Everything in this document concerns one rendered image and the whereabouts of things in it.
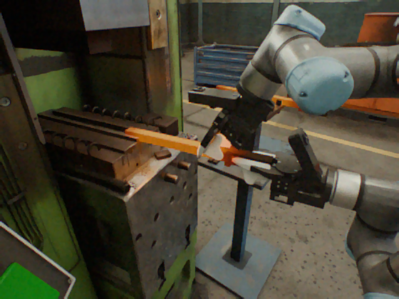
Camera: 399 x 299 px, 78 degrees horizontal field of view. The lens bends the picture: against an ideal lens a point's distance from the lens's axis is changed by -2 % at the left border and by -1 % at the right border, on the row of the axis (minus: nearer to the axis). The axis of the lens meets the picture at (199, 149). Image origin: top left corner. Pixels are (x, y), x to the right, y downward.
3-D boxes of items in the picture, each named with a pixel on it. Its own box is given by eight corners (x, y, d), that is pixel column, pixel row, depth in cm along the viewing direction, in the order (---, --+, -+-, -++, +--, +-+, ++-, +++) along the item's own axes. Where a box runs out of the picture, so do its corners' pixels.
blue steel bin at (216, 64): (268, 86, 474) (273, 46, 438) (253, 97, 415) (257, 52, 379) (212, 78, 528) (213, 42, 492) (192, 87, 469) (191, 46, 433)
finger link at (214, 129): (202, 151, 55) (224, 120, 51) (197, 147, 55) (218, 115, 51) (209, 144, 59) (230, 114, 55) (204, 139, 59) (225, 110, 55)
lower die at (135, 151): (160, 149, 79) (158, 124, 75) (116, 184, 64) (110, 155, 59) (69, 125, 95) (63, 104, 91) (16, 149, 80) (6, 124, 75)
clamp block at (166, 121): (179, 134, 89) (179, 117, 85) (167, 144, 82) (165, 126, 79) (152, 127, 93) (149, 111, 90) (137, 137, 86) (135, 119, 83)
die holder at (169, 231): (198, 226, 110) (198, 134, 88) (146, 305, 81) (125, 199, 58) (103, 190, 132) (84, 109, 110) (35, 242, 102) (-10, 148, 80)
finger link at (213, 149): (209, 174, 58) (231, 147, 54) (189, 159, 59) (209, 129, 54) (214, 169, 61) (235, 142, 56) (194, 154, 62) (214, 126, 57)
